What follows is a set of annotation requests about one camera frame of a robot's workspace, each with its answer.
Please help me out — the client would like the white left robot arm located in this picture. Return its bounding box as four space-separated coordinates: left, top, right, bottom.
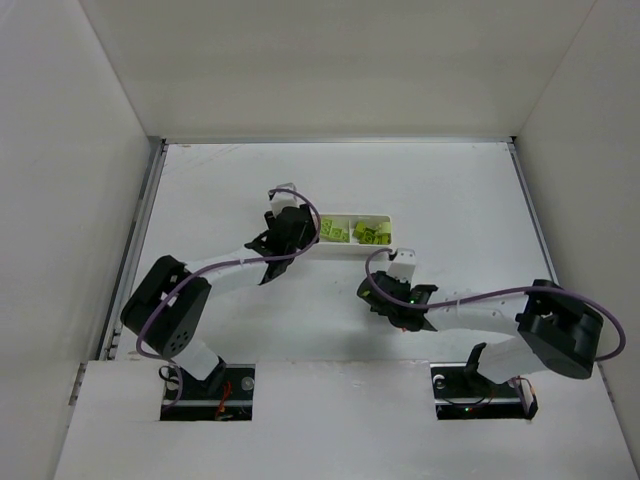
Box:
120 203 318 396

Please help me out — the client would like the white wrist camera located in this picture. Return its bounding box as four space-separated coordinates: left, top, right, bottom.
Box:
268 182 299 217
387 248 417 283

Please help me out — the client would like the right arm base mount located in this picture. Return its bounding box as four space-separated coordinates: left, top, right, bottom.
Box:
430 343 539 421

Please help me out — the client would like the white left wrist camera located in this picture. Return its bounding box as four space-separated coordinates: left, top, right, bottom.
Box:
268 182 299 217

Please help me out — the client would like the white three-compartment tray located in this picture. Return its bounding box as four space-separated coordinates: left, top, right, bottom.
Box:
310 213 394 259

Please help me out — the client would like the purple cable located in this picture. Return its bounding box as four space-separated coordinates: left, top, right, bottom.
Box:
135 188 322 359
364 248 627 362

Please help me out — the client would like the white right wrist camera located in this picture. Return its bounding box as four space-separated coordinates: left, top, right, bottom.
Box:
387 248 417 283

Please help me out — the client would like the light green lego brick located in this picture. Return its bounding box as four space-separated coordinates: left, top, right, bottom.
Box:
320 218 337 239
376 222 392 236

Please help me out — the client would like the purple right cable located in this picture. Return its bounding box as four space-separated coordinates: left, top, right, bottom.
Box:
364 248 627 362

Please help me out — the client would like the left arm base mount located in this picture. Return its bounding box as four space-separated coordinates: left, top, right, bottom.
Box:
158 364 256 422

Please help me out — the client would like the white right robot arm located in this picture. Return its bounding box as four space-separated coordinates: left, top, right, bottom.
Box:
357 271 603 384

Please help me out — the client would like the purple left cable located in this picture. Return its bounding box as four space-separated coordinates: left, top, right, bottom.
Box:
135 188 322 359

